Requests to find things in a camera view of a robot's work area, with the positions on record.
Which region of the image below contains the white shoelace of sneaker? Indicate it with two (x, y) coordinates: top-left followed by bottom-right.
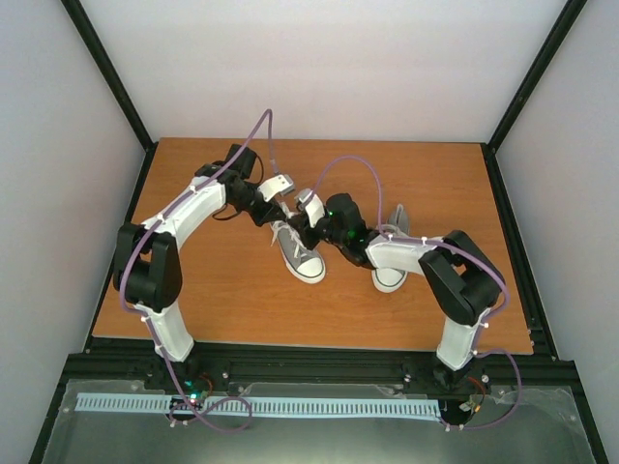
(270, 221), (309, 267)

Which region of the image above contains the grey sneaker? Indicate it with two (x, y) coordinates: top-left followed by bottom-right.
(270, 220), (326, 284)
(371, 204), (410, 294)

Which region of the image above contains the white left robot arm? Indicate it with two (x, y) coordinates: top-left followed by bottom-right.
(112, 144), (294, 390)

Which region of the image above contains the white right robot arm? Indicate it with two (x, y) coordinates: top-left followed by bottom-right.
(287, 188), (510, 371)

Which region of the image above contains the clear plastic front sheet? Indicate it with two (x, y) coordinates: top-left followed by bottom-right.
(32, 381), (604, 463)

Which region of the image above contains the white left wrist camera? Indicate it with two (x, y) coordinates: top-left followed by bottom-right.
(257, 174), (296, 201)

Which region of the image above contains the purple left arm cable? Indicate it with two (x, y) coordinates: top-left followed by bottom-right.
(118, 108), (281, 433)

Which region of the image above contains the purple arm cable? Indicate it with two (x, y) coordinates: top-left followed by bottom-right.
(118, 108), (281, 433)
(311, 155), (523, 433)

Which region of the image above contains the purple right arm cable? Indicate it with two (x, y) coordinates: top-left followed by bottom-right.
(311, 155), (523, 433)

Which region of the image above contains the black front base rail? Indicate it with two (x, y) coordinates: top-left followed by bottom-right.
(62, 337), (583, 396)

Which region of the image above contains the light blue cable duct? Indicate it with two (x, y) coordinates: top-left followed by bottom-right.
(74, 392), (441, 421)

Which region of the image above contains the black left frame post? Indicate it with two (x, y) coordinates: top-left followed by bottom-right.
(60, 0), (156, 152)

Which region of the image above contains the black frame post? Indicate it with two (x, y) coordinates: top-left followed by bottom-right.
(60, 0), (156, 152)
(486, 0), (590, 151)

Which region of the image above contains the black right frame post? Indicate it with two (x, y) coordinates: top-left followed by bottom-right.
(486, 0), (590, 151)

